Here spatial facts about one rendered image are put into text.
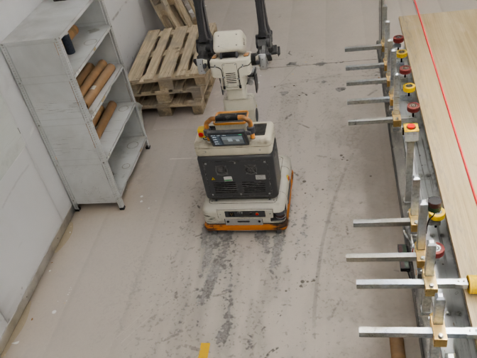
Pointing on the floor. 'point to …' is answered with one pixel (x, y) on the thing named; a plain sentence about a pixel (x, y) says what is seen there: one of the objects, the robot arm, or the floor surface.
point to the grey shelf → (64, 134)
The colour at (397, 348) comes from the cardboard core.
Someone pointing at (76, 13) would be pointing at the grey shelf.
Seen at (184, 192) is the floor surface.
